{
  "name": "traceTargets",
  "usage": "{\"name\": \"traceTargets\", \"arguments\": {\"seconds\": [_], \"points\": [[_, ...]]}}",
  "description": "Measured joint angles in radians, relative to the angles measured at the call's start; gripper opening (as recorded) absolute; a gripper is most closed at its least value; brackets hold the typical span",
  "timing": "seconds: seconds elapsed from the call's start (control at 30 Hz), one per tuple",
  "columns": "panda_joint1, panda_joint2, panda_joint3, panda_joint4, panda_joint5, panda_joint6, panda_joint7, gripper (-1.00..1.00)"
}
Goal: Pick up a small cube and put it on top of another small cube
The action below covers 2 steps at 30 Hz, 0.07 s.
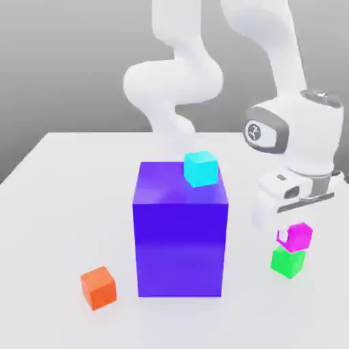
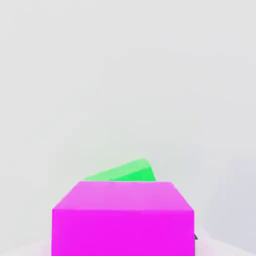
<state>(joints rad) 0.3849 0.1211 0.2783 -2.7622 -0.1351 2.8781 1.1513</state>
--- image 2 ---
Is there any small green cube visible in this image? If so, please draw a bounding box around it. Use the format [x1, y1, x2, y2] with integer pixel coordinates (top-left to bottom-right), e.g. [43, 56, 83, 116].
[83, 157, 157, 183]

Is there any small magenta cube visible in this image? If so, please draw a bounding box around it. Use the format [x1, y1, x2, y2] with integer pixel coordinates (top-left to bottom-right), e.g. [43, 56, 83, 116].
[51, 180, 195, 256]

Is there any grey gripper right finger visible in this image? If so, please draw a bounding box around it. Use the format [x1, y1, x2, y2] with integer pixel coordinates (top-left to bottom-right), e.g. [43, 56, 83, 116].
[193, 227, 249, 256]

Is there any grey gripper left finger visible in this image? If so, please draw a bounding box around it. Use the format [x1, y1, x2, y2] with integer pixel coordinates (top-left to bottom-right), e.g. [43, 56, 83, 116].
[11, 238, 53, 256]

